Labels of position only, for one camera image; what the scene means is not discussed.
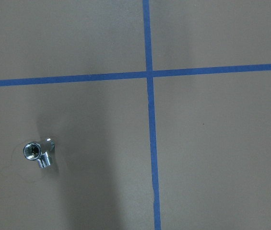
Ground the chrome angle pipe fitting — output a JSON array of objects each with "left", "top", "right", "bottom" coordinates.
[{"left": 23, "top": 138, "right": 55, "bottom": 169}]

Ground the brown table mat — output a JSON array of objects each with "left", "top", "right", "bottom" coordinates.
[{"left": 0, "top": 0, "right": 271, "bottom": 230}]

